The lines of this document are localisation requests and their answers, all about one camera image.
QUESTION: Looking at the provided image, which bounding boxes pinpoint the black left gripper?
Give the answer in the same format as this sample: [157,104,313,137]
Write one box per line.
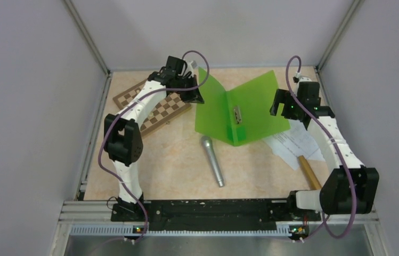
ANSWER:
[175,74,204,104]

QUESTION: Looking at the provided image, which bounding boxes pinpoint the green plastic folder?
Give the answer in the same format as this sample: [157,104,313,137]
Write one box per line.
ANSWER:
[195,68,290,146]

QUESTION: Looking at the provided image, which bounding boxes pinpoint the metal folder clip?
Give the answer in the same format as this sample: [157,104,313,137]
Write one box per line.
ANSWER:
[233,106,242,125]

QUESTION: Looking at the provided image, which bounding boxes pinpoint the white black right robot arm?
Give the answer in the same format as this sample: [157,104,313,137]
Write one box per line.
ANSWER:
[270,74,379,220]

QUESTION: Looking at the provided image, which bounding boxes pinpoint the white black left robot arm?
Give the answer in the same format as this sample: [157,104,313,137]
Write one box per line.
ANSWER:
[103,56,204,221]

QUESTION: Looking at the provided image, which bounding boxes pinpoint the white paper files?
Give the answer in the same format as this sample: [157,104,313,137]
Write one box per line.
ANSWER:
[263,120,325,170]

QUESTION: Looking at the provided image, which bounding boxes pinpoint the wooden chessboard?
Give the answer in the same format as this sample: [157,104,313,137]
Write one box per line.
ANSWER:
[112,81,192,138]

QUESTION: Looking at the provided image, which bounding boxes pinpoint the silver microphone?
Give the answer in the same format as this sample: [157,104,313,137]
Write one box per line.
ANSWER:
[200,136,225,188]

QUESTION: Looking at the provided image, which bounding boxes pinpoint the wooden rolling pin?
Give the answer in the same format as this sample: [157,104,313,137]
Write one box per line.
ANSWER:
[297,155,322,190]

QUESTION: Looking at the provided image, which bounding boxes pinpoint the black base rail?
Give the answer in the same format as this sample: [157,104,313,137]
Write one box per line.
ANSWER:
[111,198,321,231]

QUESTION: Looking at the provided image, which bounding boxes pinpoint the white slotted cable duct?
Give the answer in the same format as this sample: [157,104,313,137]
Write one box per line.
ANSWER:
[70,224,292,237]

